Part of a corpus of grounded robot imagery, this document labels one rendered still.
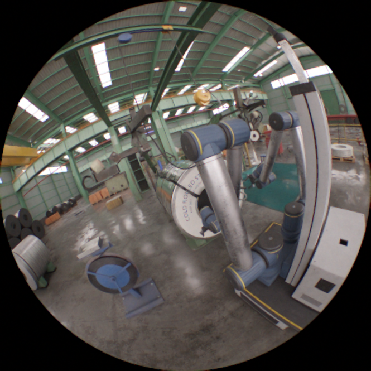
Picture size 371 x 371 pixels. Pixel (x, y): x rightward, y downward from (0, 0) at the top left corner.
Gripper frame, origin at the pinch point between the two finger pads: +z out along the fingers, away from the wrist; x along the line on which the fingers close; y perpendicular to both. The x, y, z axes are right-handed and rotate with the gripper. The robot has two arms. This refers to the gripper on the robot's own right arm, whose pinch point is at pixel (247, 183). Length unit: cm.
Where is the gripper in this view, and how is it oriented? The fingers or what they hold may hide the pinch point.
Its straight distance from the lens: 186.2
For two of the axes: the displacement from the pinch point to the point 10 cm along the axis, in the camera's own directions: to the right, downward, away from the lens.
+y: 9.5, 0.2, 3.1
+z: -2.6, 5.8, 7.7
